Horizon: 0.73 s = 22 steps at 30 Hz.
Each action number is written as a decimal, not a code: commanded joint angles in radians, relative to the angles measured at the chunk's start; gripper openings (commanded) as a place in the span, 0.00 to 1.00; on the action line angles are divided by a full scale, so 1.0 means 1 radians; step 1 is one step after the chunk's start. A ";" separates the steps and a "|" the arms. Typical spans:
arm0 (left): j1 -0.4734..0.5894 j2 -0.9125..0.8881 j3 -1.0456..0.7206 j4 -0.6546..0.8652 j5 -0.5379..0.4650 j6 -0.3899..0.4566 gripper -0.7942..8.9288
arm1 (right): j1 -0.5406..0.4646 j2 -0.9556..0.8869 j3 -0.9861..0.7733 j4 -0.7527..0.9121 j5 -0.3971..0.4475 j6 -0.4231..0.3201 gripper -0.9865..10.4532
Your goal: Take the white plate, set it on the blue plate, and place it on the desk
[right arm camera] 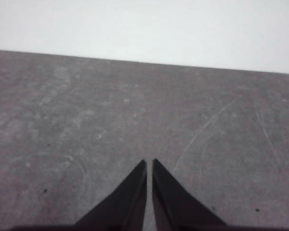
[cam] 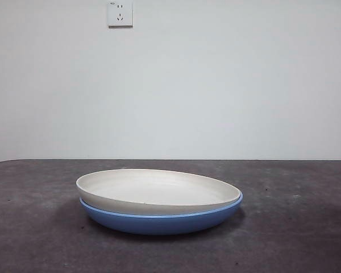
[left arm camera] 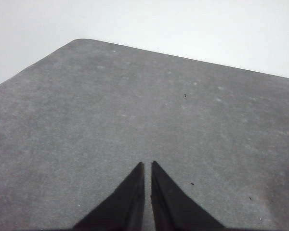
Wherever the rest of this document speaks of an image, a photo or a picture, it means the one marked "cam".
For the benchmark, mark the white round plate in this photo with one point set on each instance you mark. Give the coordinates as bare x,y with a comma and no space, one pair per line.
147,193

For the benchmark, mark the blue round plate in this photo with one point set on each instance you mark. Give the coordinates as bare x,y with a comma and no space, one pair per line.
159,226

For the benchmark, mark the white wall socket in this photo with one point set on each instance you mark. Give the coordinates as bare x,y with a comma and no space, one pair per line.
113,17

